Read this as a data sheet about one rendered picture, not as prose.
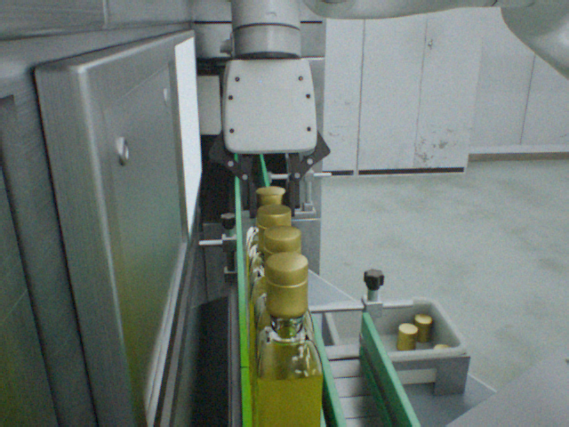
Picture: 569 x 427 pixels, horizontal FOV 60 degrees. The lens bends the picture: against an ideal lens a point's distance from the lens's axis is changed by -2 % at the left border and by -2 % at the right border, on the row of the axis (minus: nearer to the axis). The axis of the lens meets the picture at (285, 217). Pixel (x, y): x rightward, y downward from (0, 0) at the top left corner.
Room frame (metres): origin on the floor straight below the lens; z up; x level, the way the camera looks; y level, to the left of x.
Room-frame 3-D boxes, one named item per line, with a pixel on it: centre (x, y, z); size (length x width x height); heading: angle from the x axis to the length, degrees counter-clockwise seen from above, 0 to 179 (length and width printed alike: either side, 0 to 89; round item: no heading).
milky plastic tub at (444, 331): (0.75, -0.19, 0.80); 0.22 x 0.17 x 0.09; 96
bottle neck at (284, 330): (0.36, 0.00, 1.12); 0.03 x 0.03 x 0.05
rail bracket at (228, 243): (0.84, 0.12, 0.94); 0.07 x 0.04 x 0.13; 96
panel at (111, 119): (0.73, 0.17, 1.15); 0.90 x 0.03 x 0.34; 6
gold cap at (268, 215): (0.47, 0.01, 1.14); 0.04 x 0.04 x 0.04
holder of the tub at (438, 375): (0.74, -0.16, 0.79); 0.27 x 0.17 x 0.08; 96
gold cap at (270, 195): (0.53, 0.02, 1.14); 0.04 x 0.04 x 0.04
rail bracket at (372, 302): (0.62, -0.10, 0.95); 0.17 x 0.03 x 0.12; 96
